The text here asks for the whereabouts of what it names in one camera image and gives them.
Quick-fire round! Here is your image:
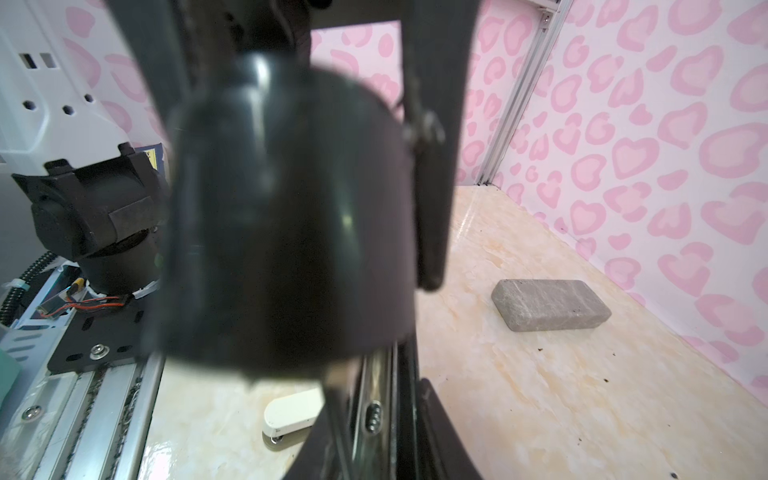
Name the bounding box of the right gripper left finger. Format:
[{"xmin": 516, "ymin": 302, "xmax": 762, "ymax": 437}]
[{"xmin": 283, "ymin": 389, "xmax": 359, "ymax": 480}]

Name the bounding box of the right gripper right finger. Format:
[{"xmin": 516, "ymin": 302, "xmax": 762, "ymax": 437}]
[{"xmin": 417, "ymin": 378, "xmax": 482, "ymax": 480}]

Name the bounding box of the black stapler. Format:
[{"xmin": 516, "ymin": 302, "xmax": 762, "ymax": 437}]
[{"xmin": 104, "ymin": 0, "xmax": 484, "ymax": 480}]

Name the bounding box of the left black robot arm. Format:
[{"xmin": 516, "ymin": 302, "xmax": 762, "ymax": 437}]
[{"xmin": 1, "ymin": 1, "xmax": 165, "ymax": 296}]

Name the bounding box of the grey stone block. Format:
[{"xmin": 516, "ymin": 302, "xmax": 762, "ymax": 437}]
[{"xmin": 491, "ymin": 279, "xmax": 612, "ymax": 333}]

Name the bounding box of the blue book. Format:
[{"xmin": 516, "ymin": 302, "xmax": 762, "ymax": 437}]
[{"xmin": 135, "ymin": 143, "xmax": 167, "ymax": 179}]

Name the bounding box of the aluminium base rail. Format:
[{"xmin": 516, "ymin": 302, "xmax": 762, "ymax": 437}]
[{"xmin": 1, "ymin": 262, "xmax": 164, "ymax": 479}]

